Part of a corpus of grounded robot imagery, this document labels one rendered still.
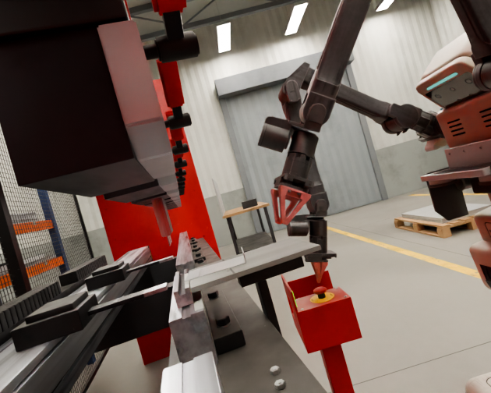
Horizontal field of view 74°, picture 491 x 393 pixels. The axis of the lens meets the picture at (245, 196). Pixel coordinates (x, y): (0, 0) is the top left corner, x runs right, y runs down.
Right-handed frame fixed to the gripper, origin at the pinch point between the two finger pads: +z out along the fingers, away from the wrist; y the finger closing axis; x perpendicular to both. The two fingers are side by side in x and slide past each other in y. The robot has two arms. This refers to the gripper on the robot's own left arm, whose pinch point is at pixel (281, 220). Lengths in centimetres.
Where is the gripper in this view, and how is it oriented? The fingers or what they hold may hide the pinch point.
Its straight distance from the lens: 70.4
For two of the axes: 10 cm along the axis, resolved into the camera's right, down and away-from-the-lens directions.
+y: 1.3, -0.7, -9.9
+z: -2.8, 9.5, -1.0
